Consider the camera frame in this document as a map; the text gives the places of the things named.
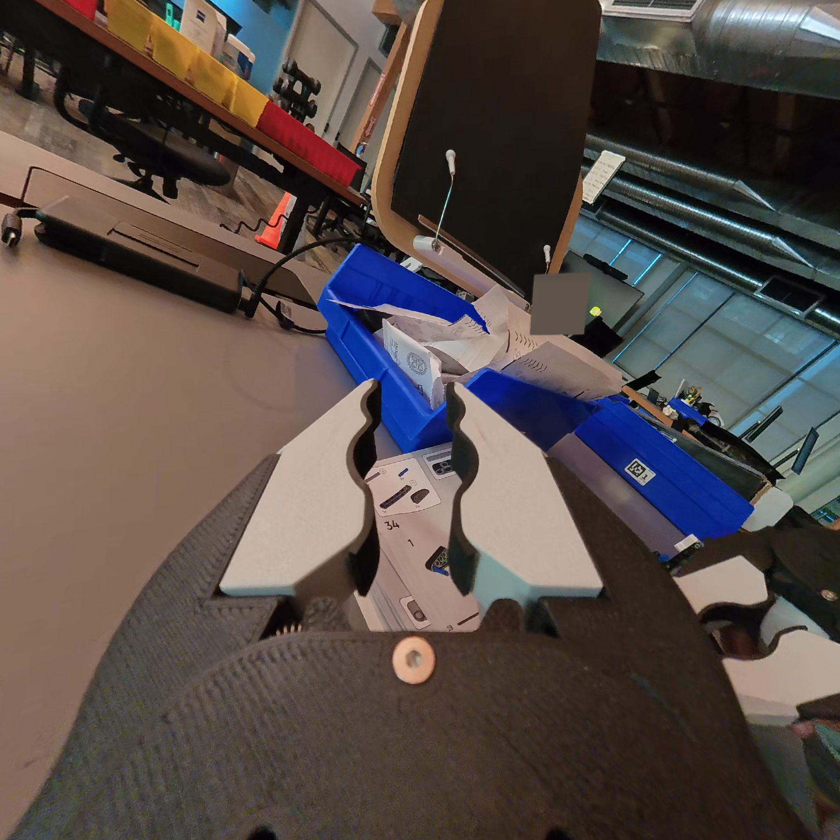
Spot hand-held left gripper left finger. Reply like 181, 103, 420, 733
218, 379, 383, 599

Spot dark cloth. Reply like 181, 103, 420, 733
769, 518, 840, 641

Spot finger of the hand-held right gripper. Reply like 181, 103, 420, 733
673, 555, 772, 618
721, 625, 840, 719

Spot hanging white paper sign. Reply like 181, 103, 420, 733
582, 150, 627, 203

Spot long wooden table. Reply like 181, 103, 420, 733
39, 0, 370, 206

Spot black office chair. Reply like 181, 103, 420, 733
52, 66, 235, 202

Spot orange traffic cone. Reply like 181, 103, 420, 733
255, 192, 294, 249

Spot red plastic bin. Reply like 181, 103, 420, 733
256, 100, 366, 193

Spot crumpled white paper bag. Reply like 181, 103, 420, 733
451, 285, 534, 368

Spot white cardboard box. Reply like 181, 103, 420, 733
180, 0, 228, 58

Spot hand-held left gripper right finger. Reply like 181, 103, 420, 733
445, 383, 605, 610

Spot black power adapter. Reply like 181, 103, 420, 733
34, 196, 245, 315

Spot wall screen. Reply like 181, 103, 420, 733
564, 252, 645, 332

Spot wooden chair with black back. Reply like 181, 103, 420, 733
369, 0, 605, 311

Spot black barrel plug cable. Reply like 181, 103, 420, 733
0, 165, 72, 249

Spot dumbbell rack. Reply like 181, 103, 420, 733
272, 59, 324, 130

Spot small printed white paper bag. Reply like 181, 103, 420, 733
382, 319, 448, 410

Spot lego instruction booklet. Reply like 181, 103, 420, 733
357, 436, 670, 634

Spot yellow plastic bin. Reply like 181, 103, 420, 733
195, 50, 238, 107
106, 0, 157, 38
228, 77, 271, 130
150, 25, 202, 74

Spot black adapter cable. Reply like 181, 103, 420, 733
238, 236, 370, 337

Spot blue bin with square tag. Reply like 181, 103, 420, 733
467, 366, 756, 553

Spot silver ventilation duct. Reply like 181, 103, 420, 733
691, 0, 840, 101

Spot blue plastic bin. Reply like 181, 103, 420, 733
317, 244, 480, 448

